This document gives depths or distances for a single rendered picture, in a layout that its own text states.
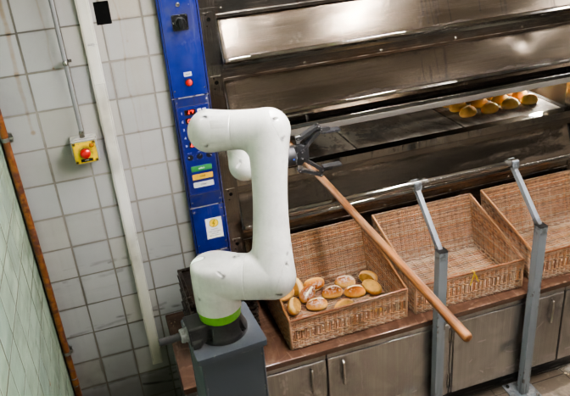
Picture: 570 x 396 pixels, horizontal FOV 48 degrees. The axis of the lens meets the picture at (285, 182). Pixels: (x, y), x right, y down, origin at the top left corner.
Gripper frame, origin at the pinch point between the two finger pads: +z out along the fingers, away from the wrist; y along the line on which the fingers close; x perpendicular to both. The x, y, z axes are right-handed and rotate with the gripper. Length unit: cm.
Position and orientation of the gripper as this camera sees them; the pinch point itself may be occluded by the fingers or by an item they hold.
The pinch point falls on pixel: (337, 146)
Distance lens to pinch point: 231.6
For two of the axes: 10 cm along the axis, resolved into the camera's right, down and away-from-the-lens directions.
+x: 3.1, 4.0, -8.7
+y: 0.8, 9.0, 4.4
